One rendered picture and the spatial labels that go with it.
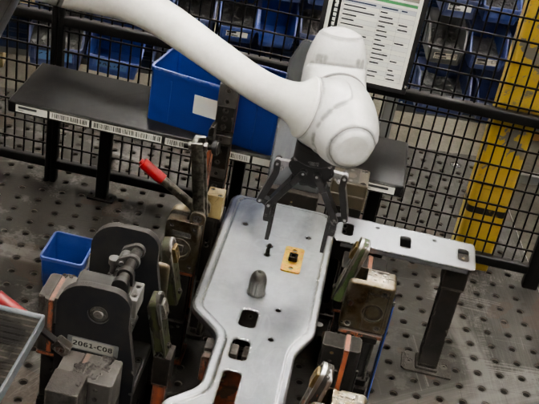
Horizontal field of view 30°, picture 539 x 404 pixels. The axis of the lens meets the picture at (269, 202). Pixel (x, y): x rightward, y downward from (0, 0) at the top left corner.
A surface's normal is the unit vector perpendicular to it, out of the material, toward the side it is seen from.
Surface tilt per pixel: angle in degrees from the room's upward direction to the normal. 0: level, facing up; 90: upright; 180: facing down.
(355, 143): 93
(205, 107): 90
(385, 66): 90
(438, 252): 0
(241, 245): 0
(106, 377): 0
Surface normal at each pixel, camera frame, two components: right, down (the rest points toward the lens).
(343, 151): 0.22, 0.58
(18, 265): 0.16, -0.84
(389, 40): -0.15, 0.50
